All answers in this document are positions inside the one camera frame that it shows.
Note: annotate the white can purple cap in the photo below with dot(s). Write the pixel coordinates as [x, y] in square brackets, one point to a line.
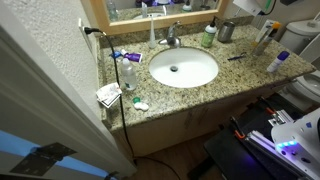
[276, 62]

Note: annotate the metal cup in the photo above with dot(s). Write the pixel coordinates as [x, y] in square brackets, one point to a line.
[226, 32]

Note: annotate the aluminium frame rail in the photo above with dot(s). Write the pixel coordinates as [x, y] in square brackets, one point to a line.
[266, 146]

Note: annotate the metal sink drain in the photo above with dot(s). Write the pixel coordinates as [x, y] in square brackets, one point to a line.
[174, 68]

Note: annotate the white door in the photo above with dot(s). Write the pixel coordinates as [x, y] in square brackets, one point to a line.
[40, 100]

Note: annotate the beige vanity cabinet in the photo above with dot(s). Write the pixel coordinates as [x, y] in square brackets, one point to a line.
[186, 123]

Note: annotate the blue toothbrush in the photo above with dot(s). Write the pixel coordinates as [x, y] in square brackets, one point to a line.
[237, 57]

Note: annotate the tall white electric toothbrush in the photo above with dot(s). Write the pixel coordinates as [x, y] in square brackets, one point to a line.
[152, 33]

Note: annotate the white cardboard box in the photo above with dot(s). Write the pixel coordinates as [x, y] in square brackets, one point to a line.
[265, 28]

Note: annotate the white paper packets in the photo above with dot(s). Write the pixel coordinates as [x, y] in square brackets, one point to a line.
[108, 95]

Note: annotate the clear bottle white cap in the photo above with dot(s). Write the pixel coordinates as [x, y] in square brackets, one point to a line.
[128, 75]

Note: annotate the white wall paper sheet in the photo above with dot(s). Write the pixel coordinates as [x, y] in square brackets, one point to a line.
[248, 6]

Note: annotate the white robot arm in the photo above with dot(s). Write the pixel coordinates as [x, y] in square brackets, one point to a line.
[300, 140]

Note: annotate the green soap pump bottle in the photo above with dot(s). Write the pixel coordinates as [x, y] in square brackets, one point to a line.
[209, 36]

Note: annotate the white wall outlet plate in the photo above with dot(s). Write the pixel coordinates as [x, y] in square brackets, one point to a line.
[84, 36]

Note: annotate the purple toothpaste tube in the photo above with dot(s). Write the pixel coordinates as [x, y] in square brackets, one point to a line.
[134, 57]

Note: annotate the green white lens case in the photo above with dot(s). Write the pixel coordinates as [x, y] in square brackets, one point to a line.
[140, 105]

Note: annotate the wood framed mirror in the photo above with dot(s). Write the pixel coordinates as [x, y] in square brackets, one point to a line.
[100, 20]

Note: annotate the white toilet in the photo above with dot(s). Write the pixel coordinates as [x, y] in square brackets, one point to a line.
[300, 36]

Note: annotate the small blue cap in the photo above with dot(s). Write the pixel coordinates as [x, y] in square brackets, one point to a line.
[116, 54]

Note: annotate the black door hinge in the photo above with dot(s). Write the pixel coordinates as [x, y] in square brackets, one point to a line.
[41, 159]

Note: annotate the chrome faucet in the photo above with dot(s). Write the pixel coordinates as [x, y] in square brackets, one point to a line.
[171, 36]

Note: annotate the white oval sink basin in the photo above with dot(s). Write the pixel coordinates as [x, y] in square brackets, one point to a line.
[193, 70]

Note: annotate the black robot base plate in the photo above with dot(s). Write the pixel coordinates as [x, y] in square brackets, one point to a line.
[230, 156]

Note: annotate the orange black clamp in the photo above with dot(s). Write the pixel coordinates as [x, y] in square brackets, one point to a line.
[238, 134]
[270, 110]

